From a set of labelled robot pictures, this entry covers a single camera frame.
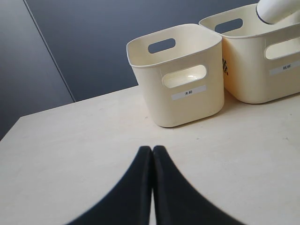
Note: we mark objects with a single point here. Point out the middle cream plastic bin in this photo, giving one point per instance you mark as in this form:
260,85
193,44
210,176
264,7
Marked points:
261,62

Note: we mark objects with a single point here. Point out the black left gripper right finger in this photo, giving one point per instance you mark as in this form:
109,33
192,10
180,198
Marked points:
177,202

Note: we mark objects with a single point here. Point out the white paper cup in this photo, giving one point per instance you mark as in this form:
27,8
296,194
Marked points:
273,11

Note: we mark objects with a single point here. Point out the left cream plastic bin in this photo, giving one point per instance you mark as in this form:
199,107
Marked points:
180,73

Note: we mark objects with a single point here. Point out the cream plastic bin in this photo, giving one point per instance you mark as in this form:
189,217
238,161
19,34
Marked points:
261,62
180,73

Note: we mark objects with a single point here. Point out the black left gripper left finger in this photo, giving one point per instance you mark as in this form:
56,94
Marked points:
129,201

